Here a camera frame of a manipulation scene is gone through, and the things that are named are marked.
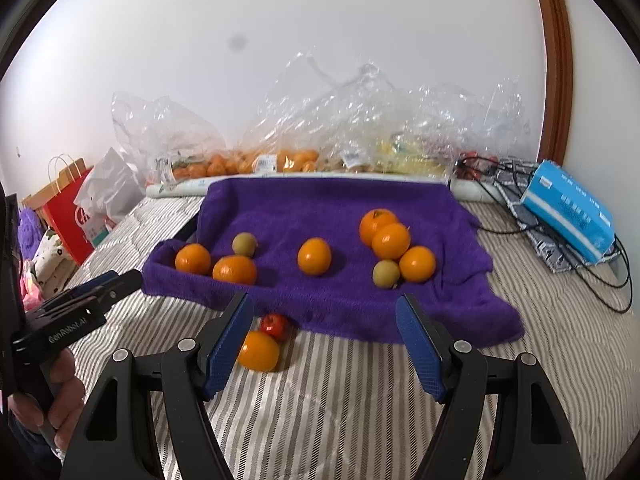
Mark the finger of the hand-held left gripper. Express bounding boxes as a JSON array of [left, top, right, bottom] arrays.
[[42, 270, 121, 314], [90, 269, 145, 312]]

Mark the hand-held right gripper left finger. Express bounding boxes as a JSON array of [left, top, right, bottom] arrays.
[[60, 291, 256, 480]]

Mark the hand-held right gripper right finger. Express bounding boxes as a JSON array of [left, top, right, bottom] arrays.
[[395, 294, 586, 480]]

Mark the yellow-orange oval citrus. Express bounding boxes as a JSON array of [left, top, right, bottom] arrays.
[[237, 331, 281, 373], [297, 237, 333, 276]]

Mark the small red tomato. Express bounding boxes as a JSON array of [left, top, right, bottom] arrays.
[[259, 314, 291, 342]]

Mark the orange tangerine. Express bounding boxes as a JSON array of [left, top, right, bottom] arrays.
[[398, 245, 437, 283], [359, 208, 399, 247], [175, 243, 212, 276]]

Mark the large orange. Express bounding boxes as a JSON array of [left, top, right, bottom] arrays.
[[212, 255, 258, 286], [371, 223, 412, 261]]

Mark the small yellow-green plum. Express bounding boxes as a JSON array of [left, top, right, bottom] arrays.
[[372, 259, 401, 290], [232, 232, 258, 257]]

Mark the person's left hand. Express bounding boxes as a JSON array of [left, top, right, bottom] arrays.
[[10, 348, 87, 454]]

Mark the floral white cloth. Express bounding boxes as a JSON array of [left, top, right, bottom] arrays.
[[22, 230, 77, 307]]

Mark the red paper bag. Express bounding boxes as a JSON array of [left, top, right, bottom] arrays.
[[42, 154, 97, 267]]

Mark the purple fluffy cloth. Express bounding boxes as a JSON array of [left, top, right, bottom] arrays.
[[17, 207, 44, 262]]

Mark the white plastic bag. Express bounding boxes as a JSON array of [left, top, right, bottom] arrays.
[[74, 147, 144, 249]]

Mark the clear plastic bag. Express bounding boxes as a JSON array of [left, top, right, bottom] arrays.
[[111, 91, 227, 185], [240, 52, 383, 177], [370, 74, 532, 182]]

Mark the black white patterned pouch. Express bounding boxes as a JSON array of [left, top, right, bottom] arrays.
[[492, 156, 622, 274]]

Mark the purple towel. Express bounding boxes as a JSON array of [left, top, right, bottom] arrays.
[[141, 177, 525, 346]]

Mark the yellow green produce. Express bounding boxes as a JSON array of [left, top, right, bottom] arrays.
[[375, 137, 452, 177]]

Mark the pile of tangerines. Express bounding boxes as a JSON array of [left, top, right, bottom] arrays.
[[171, 148, 322, 179]]

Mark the red produce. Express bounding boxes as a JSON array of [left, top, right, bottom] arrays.
[[457, 150, 501, 181]]

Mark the blue tissue pack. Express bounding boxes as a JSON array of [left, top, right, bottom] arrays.
[[520, 160, 616, 265]]

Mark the brown wooden door frame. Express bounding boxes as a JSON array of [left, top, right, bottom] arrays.
[[527, 0, 574, 167]]

